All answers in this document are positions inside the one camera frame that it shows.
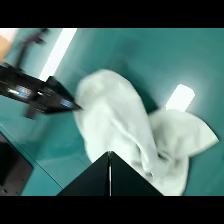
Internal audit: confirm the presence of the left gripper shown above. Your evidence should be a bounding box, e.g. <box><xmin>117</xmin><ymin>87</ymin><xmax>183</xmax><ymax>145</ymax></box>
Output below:
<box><xmin>0</xmin><ymin>62</ymin><xmax>83</xmax><ymax>120</ymax></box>

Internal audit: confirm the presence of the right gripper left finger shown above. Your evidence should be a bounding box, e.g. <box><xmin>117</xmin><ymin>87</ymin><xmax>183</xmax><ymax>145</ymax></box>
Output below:
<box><xmin>57</xmin><ymin>151</ymin><xmax>111</xmax><ymax>197</ymax></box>

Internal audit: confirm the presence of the white garment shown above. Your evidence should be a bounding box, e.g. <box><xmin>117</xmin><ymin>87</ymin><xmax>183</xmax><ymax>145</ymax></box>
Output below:
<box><xmin>72</xmin><ymin>68</ymin><xmax>220</xmax><ymax>197</ymax></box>

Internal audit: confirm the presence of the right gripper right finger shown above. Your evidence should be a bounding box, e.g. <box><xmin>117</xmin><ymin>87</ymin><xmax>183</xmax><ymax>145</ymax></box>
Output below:
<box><xmin>109</xmin><ymin>151</ymin><xmax>164</xmax><ymax>197</ymax></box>

